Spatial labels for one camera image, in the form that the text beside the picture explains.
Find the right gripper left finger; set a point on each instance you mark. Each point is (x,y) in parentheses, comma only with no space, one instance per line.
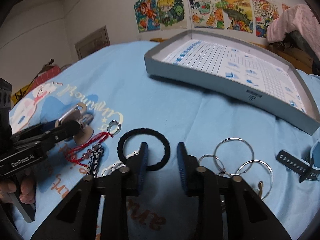
(137,170)

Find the colourful wall drawings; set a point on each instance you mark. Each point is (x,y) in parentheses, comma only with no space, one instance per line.
(250,16)

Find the pink floral blanket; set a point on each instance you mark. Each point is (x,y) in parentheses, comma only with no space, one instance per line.
(298,18)

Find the person's left hand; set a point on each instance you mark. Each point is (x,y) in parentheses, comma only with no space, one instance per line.
(27,189)

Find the silver bangle with clasp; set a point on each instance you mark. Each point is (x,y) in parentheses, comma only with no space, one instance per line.
(259,175)

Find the white wavy hair clip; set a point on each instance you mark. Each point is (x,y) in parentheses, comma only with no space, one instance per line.
(115,166)

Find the large silver bangle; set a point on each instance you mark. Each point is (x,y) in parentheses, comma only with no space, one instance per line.
(231,151)

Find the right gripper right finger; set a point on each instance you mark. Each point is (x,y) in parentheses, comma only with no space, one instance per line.
(195,179)

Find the brown wooden door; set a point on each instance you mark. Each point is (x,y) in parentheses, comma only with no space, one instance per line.
(92,43)

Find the beige hair claw clip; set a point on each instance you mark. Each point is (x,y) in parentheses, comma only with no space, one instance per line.
(80,137)

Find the red checked cloth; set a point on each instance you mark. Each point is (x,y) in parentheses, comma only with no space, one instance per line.
(45,76)

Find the grey shallow cardboard box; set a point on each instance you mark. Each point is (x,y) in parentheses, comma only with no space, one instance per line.
(237,69)

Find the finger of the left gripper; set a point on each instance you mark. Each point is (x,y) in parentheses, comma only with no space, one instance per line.
(73,114)
(36,133)

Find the small silver hoop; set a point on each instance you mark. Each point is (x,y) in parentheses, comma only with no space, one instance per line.
(211,161)

